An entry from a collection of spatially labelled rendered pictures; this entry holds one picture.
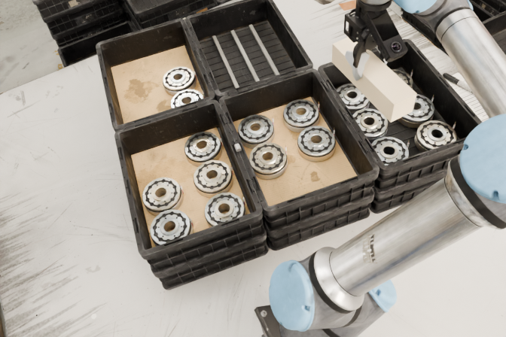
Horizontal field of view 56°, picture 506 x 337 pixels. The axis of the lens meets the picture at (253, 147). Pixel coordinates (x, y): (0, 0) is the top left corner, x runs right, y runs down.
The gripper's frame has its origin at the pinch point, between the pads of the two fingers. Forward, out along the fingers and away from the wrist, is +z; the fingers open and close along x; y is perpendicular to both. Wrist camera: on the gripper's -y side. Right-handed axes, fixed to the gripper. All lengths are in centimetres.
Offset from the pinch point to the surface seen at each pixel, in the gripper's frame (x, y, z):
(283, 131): 17.1, 14.6, 25.8
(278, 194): 28.7, -3.3, 25.9
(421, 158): -3.3, -17.9, 16.0
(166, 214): 57, 5, 23
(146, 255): 65, -7, 16
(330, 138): 8.5, 3.6, 23.0
